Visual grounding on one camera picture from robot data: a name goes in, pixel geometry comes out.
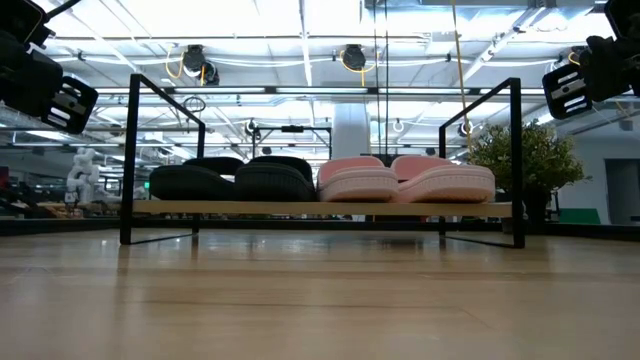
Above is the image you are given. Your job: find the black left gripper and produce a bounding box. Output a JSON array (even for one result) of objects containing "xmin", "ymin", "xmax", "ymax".
[{"xmin": 0, "ymin": 32, "xmax": 100, "ymax": 135}]

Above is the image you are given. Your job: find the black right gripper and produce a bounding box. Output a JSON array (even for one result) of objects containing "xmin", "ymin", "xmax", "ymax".
[{"xmin": 542, "ymin": 35, "xmax": 640, "ymax": 121}]

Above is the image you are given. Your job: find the black slide sandal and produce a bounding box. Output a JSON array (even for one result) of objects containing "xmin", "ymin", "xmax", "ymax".
[
  {"xmin": 148, "ymin": 156, "xmax": 246, "ymax": 202},
  {"xmin": 233, "ymin": 155, "xmax": 317, "ymax": 203}
]

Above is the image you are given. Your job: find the pink slide sandal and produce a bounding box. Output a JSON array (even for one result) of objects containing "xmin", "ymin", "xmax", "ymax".
[
  {"xmin": 390, "ymin": 154, "xmax": 497, "ymax": 204},
  {"xmin": 316, "ymin": 155, "xmax": 400, "ymax": 204}
]

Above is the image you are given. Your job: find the black-framed wooden shoe shelf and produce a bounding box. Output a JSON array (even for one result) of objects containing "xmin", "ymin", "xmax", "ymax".
[{"xmin": 118, "ymin": 73, "xmax": 526, "ymax": 250}]

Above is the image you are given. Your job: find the white humanoid robot figure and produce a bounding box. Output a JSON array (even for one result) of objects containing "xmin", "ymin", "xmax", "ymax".
[{"xmin": 65, "ymin": 147, "xmax": 104, "ymax": 205}]

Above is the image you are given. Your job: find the green artificial potted plant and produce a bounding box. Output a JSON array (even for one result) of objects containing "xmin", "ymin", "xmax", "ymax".
[{"xmin": 469, "ymin": 119, "xmax": 591, "ymax": 236}]

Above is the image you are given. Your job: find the green box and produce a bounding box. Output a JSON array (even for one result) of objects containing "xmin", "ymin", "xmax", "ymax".
[{"xmin": 558, "ymin": 207, "xmax": 602, "ymax": 225}]

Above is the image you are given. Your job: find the yellow hanging cable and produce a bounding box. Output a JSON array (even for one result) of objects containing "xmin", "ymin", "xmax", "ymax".
[{"xmin": 451, "ymin": 0, "xmax": 474, "ymax": 154}]

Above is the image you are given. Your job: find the black aluminium table frame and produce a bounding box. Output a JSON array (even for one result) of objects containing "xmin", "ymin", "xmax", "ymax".
[{"xmin": 0, "ymin": 217, "xmax": 640, "ymax": 240}]

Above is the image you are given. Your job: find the black ceiling cable reel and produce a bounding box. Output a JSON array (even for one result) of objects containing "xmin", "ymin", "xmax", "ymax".
[
  {"xmin": 340, "ymin": 43, "xmax": 369, "ymax": 72},
  {"xmin": 180, "ymin": 43, "xmax": 221, "ymax": 86}
]

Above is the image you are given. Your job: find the black background gantry frame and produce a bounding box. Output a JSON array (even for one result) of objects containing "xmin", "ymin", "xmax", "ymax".
[{"xmin": 252, "ymin": 124, "xmax": 334, "ymax": 161}]

